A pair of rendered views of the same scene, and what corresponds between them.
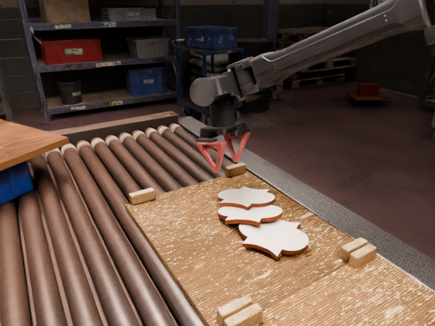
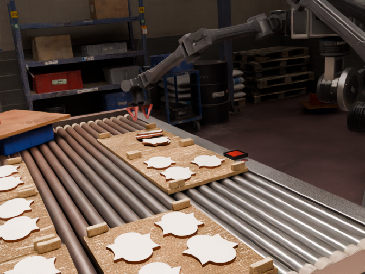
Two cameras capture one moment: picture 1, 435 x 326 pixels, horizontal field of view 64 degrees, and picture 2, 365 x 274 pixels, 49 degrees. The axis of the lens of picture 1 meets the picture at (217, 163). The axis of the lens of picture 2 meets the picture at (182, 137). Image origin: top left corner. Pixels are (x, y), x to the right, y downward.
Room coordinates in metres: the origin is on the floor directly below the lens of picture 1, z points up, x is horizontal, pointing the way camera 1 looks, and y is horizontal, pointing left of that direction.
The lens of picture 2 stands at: (-1.26, -0.36, 1.50)
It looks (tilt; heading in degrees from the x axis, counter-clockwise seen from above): 16 degrees down; 4
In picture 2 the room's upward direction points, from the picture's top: 4 degrees counter-clockwise
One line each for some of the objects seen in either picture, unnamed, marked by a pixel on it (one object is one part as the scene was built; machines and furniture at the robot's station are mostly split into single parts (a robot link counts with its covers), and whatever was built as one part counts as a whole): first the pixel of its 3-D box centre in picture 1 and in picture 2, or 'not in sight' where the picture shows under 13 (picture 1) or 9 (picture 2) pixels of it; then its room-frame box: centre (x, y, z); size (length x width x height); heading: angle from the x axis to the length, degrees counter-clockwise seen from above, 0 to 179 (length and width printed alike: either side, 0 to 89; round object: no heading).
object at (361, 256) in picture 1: (362, 255); (187, 142); (0.50, -0.27, 0.95); 0.06 x 0.02 x 0.03; 122
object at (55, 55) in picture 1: (70, 49); (56, 80); (4.49, 1.81, 0.78); 0.66 x 0.45 x 0.28; 119
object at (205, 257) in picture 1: (235, 228); (143, 142); (0.61, -0.04, 0.93); 0.41 x 0.35 x 0.02; 32
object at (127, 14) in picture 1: (128, 14); (104, 49); (4.83, 1.13, 1.16); 0.60 x 0.40 x 0.15; 121
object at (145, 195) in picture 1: (142, 196); (104, 135); (0.71, 0.18, 0.95); 0.06 x 0.02 x 0.03; 122
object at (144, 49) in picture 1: (148, 46); (121, 74); (4.94, 0.94, 0.76); 0.50 x 0.36 x 0.24; 125
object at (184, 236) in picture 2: not in sight; (170, 248); (-0.38, -0.25, 0.94); 0.41 x 0.35 x 0.04; 31
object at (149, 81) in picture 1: (145, 78); (119, 101); (4.94, 1.02, 0.32); 0.50 x 0.41 x 0.37; 115
